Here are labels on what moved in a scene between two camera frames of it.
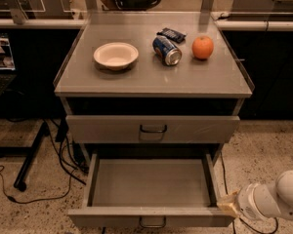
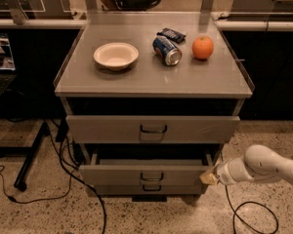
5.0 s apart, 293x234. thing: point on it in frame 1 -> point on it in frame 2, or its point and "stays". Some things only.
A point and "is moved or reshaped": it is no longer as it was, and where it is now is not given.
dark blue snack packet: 176,36 stays
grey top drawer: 149,129 stays
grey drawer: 151,191 is moved or reshaped
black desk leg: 31,152 stays
